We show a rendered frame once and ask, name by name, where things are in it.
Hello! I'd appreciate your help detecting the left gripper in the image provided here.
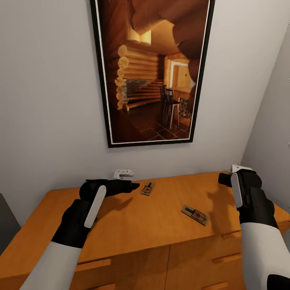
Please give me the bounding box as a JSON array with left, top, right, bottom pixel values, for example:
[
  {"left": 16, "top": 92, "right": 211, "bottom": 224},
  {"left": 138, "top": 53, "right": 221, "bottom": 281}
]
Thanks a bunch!
[{"left": 111, "top": 179, "right": 140, "bottom": 195}]

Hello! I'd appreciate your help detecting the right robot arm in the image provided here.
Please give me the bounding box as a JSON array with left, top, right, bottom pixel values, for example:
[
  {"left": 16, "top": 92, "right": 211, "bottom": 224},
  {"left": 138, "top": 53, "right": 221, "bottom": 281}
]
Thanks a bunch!
[{"left": 218, "top": 164, "right": 290, "bottom": 290}]

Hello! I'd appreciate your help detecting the mousetrap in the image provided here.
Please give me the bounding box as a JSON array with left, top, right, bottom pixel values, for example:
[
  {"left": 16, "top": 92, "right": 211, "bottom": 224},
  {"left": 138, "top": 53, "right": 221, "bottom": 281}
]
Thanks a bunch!
[
  {"left": 87, "top": 218, "right": 99, "bottom": 237},
  {"left": 141, "top": 182, "right": 155, "bottom": 196},
  {"left": 181, "top": 205, "right": 208, "bottom": 226}
]

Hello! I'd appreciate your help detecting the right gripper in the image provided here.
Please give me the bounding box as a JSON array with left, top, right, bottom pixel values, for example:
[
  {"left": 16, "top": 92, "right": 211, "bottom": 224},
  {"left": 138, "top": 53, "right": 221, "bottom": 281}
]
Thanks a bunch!
[{"left": 218, "top": 173, "right": 232, "bottom": 188}]

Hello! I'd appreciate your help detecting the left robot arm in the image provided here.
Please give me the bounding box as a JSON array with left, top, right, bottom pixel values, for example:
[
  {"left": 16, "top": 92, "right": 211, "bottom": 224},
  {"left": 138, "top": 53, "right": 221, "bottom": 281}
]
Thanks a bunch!
[{"left": 19, "top": 169, "right": 140, "bottom": 290}]

